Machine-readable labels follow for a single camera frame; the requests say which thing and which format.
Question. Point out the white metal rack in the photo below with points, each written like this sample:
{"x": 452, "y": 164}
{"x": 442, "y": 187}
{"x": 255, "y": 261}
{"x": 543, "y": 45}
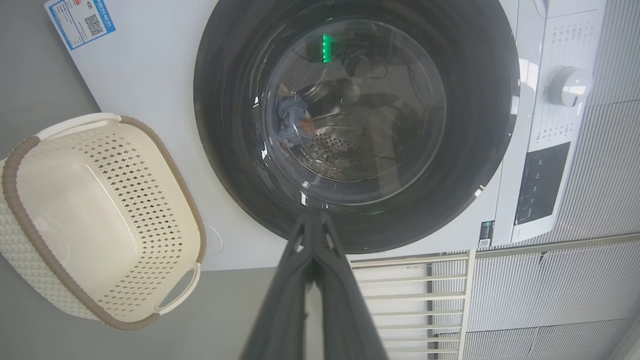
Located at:
{"x": 400, "y": 297}

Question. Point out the blue energy label sticker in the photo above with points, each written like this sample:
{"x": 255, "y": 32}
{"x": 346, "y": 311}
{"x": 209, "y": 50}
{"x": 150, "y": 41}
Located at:
{"x": 75, "y": 20}

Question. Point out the small dark code sticker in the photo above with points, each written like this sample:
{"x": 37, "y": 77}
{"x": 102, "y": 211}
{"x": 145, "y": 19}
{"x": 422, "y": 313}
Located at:
{"x": 486, "y": 234}

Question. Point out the black washing machine display panel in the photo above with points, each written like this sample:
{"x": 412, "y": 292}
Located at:
{"x": 542, "y": 182}

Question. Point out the silver washing machine control knob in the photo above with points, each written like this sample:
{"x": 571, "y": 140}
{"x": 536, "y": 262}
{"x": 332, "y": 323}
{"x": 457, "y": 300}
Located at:
{"x": 570, "y": 86}

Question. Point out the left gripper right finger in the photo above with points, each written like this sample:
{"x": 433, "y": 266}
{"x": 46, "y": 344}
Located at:
{"x": 345, "y": 320}

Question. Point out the round glass washing machine door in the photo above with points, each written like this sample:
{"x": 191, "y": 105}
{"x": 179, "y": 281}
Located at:
{"x": 475, "y": 125}

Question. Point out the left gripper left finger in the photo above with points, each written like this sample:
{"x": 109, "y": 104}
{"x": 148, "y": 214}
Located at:
{"x": 282, "y": 310}

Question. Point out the cream perforated laundry basket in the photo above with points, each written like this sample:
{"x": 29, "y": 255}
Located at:
{"x": 85, "y": 220}

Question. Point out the blue cartoon print garment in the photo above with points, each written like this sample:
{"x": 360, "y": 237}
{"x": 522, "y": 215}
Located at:
{"x": 292, "y": 115}

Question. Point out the round white filter cover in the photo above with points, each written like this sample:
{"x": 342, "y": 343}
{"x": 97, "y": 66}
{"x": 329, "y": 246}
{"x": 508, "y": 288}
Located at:
{"x": 216, "y": 240}

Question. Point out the white washing machine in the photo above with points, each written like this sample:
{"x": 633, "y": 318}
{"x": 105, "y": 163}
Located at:
{"x": 150, "y": 85}

